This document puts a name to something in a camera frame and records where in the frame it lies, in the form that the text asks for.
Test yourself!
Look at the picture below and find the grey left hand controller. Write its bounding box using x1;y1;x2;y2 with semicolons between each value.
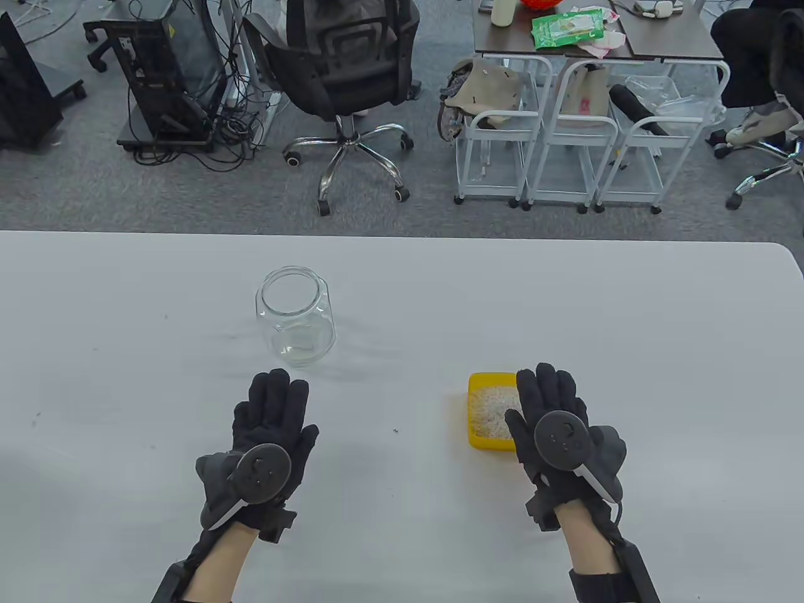
196;443;293;531

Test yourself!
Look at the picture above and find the clear plastic bag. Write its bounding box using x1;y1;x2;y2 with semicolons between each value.
625;75;726;123

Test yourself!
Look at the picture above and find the yellow plastic food container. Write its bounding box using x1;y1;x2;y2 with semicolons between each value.
468;372;523;452

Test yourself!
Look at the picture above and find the white metal trolley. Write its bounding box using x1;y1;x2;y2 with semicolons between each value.
455;53;553;209
524;60;619;214
594;60;731;214

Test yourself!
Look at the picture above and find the beige patterned bag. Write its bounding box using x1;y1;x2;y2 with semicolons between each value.
438;58;535;142

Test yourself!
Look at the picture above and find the pink white packet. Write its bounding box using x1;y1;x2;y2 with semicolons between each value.
577;28;627;60

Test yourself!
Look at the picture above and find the grey hand controller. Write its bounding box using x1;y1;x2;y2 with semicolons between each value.
534;411;627;503
196;443;293;531

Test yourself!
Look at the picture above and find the black rolling stand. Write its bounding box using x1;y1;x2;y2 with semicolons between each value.
117;100;217;151

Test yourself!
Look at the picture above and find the brown tabletop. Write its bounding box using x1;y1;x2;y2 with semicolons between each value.
474;0;630;60
619;0;725;62

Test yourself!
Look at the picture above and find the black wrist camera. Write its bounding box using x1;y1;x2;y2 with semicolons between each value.
258;508;297;544
526;490;561;533

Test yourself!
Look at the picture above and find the black computer tower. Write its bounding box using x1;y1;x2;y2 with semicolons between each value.
100;0;228;136

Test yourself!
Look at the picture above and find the tangle of black cables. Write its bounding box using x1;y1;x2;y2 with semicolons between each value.
129;0;283;173

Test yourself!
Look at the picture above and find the person's left hand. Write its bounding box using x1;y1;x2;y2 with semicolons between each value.
229;369;320;536

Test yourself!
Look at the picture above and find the green packet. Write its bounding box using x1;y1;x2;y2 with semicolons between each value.
531;8;607;51

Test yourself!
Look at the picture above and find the clear glass jar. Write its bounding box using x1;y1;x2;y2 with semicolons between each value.
255;266;336;368

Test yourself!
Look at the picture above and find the white desk leg frame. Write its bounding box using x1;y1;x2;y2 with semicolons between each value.
226;0;283;146

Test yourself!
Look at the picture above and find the person's right forearm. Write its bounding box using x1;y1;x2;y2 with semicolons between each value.
556;499;624;603

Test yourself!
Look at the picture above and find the person's right hand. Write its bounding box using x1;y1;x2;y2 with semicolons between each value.
504;363;621;511

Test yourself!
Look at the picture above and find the chrome base office chair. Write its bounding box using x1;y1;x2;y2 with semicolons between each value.
709;129;804;211

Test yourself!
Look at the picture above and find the black caster base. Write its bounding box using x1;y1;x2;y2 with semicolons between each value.
84;19;126;73

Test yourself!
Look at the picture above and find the black mesh office chair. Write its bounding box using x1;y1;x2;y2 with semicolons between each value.
242;0;423;217

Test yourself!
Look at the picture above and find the beige tote bag red print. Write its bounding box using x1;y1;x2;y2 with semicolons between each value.
558;63;613;129

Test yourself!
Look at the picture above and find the grey right hand controller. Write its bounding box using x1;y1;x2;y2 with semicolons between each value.
534;411;627;503

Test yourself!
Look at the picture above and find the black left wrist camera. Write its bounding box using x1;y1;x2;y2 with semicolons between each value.
258;508;297;544

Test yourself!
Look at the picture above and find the black rolled umbrella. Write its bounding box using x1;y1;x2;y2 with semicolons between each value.
608;84;670;137

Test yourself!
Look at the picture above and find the black equipment cabinet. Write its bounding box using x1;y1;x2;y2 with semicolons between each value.
0;11;87;151

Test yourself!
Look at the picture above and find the small white device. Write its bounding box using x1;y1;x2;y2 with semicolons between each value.
633;0;685;19

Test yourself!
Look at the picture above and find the white rice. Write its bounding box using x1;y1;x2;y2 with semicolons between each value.
472;386;521;440

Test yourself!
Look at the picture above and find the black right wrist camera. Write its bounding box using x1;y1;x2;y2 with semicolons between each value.
526;490;561;533

